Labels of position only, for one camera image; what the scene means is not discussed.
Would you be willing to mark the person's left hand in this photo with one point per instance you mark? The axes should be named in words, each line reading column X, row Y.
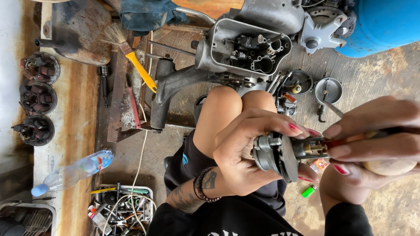
column 236, row 154

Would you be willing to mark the person's right hand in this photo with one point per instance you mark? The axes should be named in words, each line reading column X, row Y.
column 387, row 114

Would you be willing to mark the grey metal carburetor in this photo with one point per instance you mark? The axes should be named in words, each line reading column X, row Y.
column 279, row 157

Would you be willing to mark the round wooden knob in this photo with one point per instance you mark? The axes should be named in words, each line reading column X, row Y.
column 390, row 167

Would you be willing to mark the person's bare legs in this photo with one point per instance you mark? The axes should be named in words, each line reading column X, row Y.
column 219, row 111

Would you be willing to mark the coiled metal spring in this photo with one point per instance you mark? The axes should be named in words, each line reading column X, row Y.
column 334, row 109

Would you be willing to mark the black shorts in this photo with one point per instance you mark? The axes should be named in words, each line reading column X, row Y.
column 183, row 170

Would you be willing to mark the black sandal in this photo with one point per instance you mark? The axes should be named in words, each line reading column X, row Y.
column 198, row 109

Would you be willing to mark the round grey metal lid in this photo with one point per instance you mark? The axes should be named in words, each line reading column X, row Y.
column 329, row 90

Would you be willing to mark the black printed shirt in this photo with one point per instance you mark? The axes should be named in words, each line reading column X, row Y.
column 229, row 219

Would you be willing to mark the small black hook part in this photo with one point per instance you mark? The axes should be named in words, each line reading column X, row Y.
column 321, row 114

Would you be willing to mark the dirty small carburetor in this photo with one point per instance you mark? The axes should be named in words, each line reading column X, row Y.
column 286, row 106

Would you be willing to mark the green lighter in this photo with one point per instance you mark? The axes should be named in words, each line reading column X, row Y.
column 308, row 191

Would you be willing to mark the steel wrenches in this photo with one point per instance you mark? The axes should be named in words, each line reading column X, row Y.
column 277, row 82

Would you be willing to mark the small orange box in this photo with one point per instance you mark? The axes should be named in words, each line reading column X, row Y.
column 319, row 165

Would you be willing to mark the blue plastic barrel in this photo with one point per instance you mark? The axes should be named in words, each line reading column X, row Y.
column 384, row 26

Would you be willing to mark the round dark metal lid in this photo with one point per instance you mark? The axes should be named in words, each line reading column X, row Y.
column 303, row 80

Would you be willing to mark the grey scooter engine case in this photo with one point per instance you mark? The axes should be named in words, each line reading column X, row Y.
column 216, row 49

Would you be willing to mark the grey flywheel fan cover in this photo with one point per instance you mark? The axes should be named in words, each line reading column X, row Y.
column 320, row 31

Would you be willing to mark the thin metal rod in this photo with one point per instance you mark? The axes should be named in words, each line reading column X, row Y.
column 170, row 48

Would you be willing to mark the white tray of tools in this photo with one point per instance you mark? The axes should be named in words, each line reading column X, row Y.
column 123, row 213

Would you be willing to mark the rusty angle iron bar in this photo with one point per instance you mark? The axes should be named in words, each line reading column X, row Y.
column 118, row 98

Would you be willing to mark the chrome metal tube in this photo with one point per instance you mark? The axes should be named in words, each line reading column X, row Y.
column 197, row 13

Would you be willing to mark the black socket extension tool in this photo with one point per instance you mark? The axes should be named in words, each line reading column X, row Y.
column 104, row 85

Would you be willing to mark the clear plastic water bottle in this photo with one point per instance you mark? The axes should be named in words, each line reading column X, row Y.
column 72, row 172

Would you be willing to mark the dirty blue cloth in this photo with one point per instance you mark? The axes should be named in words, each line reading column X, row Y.
column 147, row 14

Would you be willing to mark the rusty metal tank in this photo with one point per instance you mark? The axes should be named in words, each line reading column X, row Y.
column 82, row 29

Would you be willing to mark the round ignition stator plate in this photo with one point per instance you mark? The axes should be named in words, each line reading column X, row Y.
column 34, row 130
column 41, row 68
column 37, row 98

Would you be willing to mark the grey plastic crate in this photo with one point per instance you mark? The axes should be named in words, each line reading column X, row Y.
column 28, row 219

